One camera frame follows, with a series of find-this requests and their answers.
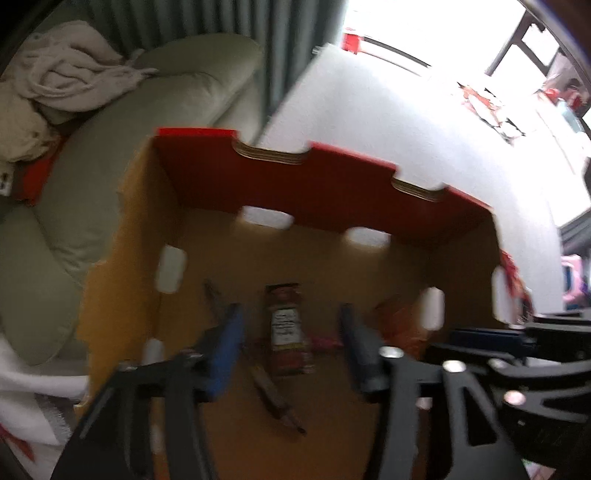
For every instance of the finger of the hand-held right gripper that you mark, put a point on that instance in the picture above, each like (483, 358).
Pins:
(531, 378)
(485, 340)

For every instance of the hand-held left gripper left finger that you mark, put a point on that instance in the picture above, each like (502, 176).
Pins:
(226, 355)

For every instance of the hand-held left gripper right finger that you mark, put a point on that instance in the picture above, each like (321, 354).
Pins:
(356, 350)

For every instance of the dark red spice bottle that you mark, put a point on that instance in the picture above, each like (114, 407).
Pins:
(286, 327)

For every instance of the red and brown cardboard box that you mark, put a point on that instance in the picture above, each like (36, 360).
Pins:
(323, 194)

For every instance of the small red packet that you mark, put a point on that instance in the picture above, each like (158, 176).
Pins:
(325, 344)

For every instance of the orange packet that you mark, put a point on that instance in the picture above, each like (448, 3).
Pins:
(399, 323)

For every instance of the brown pen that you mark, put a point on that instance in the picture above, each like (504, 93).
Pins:
(272, 394)

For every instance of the pink and blue object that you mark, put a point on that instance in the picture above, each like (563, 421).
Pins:
(575, 281)

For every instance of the dark furniture edge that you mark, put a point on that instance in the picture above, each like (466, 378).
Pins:
(577, 233)

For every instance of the white cloth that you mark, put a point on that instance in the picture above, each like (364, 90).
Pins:
(27, 387)

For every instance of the red and white packets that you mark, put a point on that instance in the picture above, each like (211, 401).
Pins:
(489, 110)

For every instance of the pale green armchair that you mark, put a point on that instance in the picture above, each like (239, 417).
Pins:
(138, 115)

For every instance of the grey-green curtain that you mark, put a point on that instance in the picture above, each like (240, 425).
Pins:
(277, 37)

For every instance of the beige blanket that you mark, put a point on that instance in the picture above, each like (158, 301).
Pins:
(60, 69)

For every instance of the black metal frame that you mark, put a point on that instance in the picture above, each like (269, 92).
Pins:
(512, 41)

